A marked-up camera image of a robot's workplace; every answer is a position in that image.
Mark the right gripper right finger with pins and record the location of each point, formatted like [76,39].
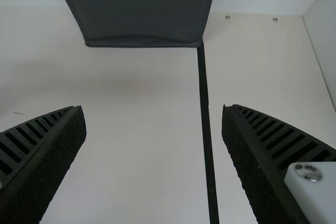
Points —
[262,161]

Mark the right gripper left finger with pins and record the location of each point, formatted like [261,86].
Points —
[39,161]

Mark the black strip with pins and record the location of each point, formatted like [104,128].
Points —
[207,129]

